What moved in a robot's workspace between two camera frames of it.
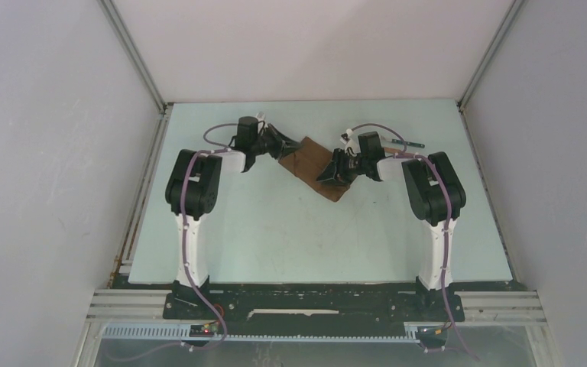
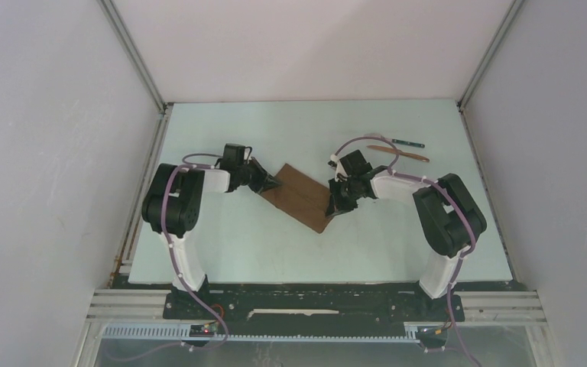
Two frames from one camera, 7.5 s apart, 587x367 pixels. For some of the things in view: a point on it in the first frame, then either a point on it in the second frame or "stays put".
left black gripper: [283, 145] → [264, 181]
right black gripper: [336, 169] → [337, 205]
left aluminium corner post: [136, 57] stays put
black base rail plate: [268, 303] stays put
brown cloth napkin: [309, 162] → [300, 198]
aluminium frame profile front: [118, 306] stays put
